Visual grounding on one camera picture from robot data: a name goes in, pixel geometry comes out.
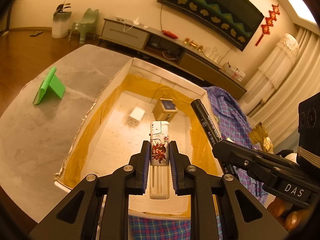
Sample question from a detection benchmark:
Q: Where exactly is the grey tv cabinet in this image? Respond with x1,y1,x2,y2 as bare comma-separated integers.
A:
99,17,246,100

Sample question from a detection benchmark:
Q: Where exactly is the black marker pen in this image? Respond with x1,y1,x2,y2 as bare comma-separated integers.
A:
190,99,239,179

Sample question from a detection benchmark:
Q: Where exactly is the clear glasses set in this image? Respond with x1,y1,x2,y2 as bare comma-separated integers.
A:
203,47,220,63

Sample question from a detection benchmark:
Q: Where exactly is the blue plaid shirt cloth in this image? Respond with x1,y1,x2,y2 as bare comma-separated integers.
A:
129,86,268,239

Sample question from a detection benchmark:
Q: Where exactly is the white charger plug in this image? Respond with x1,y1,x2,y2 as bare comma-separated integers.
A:
127,107,145,126

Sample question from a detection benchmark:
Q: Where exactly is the red tray on cabinet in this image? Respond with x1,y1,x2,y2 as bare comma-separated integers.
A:
162,30,178,40

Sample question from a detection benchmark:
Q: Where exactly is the person right hand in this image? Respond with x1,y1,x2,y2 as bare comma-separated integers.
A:
267,197,313,232

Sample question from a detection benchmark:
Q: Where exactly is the red chinese knot ornament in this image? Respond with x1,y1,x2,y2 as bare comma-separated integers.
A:
255,4,280,46

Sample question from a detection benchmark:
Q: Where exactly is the gold foil bag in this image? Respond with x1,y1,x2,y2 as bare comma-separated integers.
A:
249,122,274,154

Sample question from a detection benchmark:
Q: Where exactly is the wall television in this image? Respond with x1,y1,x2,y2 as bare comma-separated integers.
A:
157,0,264,51

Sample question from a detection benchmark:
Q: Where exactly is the white trash bin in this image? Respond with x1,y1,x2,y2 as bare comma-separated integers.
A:
52,2,72,38

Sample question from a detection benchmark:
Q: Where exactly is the gold square tin box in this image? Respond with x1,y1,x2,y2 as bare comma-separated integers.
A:
152,98,178,122

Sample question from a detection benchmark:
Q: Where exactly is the white printed lighter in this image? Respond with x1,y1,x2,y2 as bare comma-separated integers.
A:
150,121,170,199

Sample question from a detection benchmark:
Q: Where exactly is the white floor air conditioner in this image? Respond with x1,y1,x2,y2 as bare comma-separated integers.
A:
239,34,299,113

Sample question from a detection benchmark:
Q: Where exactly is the green phone stand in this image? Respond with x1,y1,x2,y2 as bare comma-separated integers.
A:
33,67,66,105

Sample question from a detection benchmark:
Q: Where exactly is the white storage box on cabinet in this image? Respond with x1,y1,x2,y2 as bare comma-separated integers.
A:
223,62,245,81

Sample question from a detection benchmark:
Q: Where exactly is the green plastic chair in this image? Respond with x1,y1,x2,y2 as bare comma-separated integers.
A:
68,8,99,44

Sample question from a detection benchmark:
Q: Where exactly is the white foam box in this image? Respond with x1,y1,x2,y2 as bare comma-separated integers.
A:
53,57,225,222

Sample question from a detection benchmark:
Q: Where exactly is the beige curtain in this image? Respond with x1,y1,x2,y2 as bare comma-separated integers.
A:
253,27,319,149

